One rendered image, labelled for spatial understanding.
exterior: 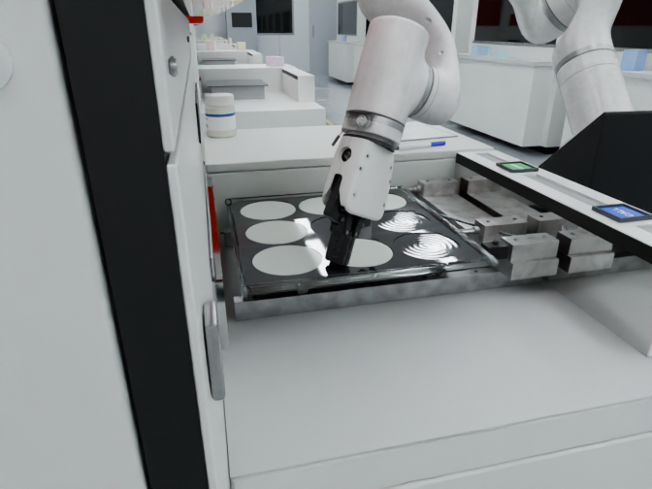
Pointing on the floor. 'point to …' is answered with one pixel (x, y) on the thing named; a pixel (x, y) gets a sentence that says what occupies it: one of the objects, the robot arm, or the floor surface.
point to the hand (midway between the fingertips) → (340, 248)
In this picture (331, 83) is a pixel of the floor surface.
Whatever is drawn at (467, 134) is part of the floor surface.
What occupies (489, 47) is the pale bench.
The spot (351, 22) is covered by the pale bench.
